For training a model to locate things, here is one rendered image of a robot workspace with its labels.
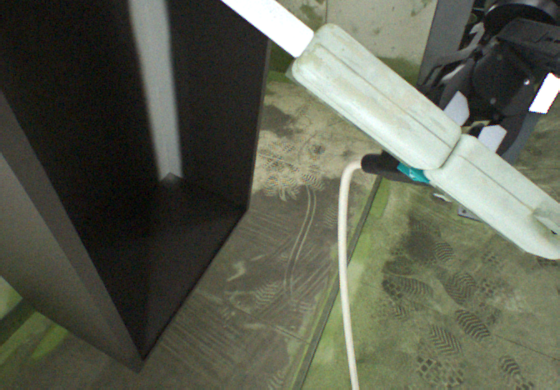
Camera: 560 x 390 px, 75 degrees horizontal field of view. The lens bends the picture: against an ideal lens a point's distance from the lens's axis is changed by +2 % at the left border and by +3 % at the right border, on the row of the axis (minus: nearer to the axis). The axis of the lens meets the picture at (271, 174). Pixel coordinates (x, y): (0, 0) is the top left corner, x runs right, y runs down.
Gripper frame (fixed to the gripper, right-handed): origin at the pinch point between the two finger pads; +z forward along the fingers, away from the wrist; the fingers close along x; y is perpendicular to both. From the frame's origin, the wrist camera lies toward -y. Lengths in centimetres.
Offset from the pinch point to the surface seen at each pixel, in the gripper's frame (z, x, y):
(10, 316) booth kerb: 105, 42, 123
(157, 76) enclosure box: 0, 40, 81
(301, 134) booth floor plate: -31, -33, 189
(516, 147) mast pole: -62, -91, 95
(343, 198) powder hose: 4.3, -5.8, 27.9
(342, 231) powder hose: 9.2, -11.1, 31.8
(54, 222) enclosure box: 26.9, 29.9, 14.0
